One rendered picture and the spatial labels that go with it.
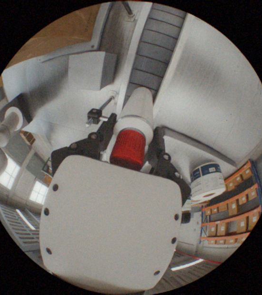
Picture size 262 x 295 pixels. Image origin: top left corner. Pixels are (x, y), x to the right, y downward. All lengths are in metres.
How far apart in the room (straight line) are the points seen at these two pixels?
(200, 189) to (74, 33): 0.68
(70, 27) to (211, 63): 0.36
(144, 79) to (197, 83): 0.17
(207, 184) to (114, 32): 0.65
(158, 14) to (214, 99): 0.30
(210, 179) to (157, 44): 0.52
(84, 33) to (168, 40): 0.20
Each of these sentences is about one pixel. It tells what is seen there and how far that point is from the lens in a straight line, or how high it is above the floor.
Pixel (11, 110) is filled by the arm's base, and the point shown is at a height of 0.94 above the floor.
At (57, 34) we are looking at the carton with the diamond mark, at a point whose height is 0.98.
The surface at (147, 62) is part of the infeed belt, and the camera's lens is 0.25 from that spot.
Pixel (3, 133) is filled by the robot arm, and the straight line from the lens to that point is 0.67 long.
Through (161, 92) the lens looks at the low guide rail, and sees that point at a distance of 0.22.
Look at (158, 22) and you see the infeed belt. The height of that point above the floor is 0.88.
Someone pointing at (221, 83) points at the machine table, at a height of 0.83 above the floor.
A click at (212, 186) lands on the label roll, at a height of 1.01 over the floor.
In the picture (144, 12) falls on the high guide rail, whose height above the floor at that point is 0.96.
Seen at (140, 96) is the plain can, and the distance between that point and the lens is 0.17.
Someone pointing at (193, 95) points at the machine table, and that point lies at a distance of 0.34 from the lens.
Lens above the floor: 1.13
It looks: 40 degrees down
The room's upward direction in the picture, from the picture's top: 166 degrees counter-clockwise
